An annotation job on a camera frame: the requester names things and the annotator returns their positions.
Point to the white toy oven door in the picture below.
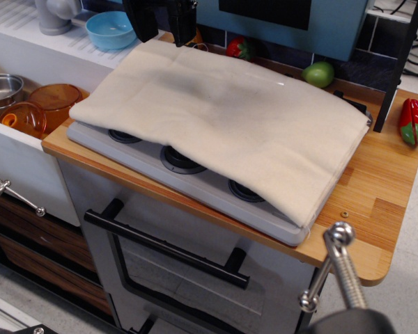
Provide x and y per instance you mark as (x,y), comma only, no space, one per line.
(141,282)

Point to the left metal screw clamp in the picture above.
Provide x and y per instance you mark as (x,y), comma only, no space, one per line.
(10,195)

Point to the metal screw clamp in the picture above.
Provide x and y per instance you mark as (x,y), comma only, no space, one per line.
(10,195)
(357,317)

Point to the orange transparent plastic bowl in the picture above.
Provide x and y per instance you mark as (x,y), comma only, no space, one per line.
(56,100)

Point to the red toy chili pepper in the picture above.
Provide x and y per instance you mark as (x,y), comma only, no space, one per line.
(408,123)

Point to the black metal stand post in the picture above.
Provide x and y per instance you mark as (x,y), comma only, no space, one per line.
(395,80)

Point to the grey toy faucet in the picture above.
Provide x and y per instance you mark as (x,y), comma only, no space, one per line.
(55,16)

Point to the right metal screw clamp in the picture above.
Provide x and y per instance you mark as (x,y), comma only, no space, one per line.
(357,317)

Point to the green toy apple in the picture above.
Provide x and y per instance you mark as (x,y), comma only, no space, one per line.
(319,74)

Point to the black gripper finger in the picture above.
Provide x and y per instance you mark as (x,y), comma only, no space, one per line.
(142,18)
(182,20)

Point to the blue plastic bowl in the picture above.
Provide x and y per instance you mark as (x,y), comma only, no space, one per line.
(110,30)

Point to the white toy sink unit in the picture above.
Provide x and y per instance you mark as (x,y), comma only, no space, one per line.
(41,76)

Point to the red toy strawberry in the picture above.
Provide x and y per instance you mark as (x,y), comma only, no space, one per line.
(242,48)

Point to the black oven door handle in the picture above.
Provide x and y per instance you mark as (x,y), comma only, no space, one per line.
(229,272)

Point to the silver metal pot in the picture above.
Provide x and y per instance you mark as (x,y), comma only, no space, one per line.
(11,90)

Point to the wooden drawer cabinet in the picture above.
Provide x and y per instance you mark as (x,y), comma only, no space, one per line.
(53,254)

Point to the orange transparent plastic lid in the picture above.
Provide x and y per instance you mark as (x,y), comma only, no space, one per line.
(25,117)

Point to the cream cloth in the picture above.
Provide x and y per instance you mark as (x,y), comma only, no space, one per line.
(283,138)

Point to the grey toy stove top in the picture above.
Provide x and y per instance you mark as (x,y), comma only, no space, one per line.
(164,164)

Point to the light blue toy microwave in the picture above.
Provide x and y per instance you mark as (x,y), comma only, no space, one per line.
(327,28)

